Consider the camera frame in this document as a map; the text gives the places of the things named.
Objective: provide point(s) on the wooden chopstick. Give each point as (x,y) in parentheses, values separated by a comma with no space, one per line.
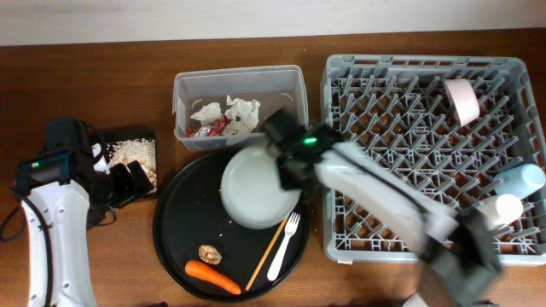
(265,254)

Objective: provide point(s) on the white plastic fork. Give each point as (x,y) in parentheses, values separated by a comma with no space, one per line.
(290,229)

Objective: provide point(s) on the orange carrot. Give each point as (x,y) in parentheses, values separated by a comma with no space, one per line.
(203,272)

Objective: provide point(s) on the pink bowl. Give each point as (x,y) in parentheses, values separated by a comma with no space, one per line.
(462,98)

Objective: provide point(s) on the pile of rice and shells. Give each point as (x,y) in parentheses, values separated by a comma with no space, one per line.
(143,150)

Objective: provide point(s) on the grey plate with food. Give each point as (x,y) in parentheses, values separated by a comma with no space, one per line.
(251,189)

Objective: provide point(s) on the clear plastic waste bin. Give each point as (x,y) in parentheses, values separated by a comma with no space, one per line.
(275,87)

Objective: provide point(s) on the round black serving tray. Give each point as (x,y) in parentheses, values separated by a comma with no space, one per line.
(190,214)

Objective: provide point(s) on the light blue cup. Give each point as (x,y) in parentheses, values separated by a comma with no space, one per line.
(520,181)

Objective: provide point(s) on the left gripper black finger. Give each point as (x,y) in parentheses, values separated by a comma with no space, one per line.
(123,186)
(143,185)

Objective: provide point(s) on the white tissue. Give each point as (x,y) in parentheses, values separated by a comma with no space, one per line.
(242,116)
(208,114)

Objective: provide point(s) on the red snack wrapper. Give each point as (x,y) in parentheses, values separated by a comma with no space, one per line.
(213,129)

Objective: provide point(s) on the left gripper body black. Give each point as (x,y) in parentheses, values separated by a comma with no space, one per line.
(101,194)

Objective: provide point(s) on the black rectangular tray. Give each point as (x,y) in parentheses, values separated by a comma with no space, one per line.
(130,133)

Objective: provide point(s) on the white cup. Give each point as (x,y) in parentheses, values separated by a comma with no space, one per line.
(501,210)

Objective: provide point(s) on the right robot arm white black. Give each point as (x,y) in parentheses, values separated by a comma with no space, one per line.
(455,248)

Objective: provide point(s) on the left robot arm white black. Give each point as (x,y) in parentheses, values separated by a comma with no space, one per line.
(68,189)

